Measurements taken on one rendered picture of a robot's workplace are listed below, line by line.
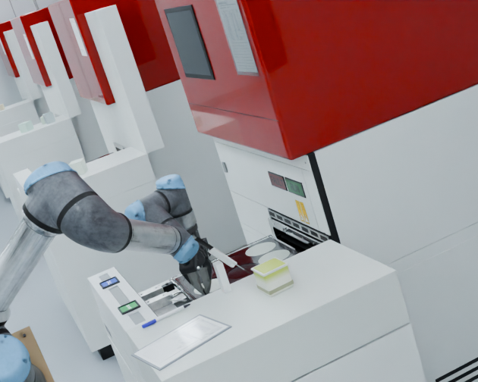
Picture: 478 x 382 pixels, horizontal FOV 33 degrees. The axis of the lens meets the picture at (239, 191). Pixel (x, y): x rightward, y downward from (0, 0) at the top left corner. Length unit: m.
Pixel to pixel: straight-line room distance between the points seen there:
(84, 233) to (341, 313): 0.63
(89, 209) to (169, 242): 0.33
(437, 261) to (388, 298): 0.51
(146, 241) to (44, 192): 0.28
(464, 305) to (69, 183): 1.32
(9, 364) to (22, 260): 0.24
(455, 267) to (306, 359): 0.75
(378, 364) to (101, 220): 0.77
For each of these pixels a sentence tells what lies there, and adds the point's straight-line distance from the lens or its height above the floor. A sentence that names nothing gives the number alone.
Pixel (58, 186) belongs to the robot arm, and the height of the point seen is 1.43.
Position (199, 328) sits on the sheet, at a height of 0.97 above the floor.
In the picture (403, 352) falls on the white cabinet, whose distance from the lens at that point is 2.09.
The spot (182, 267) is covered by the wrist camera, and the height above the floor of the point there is 1.04.
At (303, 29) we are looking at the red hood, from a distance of 2.20.
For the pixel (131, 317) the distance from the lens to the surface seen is 2.26.
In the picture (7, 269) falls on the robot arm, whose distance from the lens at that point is 1.96.
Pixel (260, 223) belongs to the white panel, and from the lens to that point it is 2.84.
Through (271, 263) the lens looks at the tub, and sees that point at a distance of 2.07.
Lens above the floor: 1.79
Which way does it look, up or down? 16 degrees down
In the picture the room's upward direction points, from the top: 18 degrees counter-clockwise
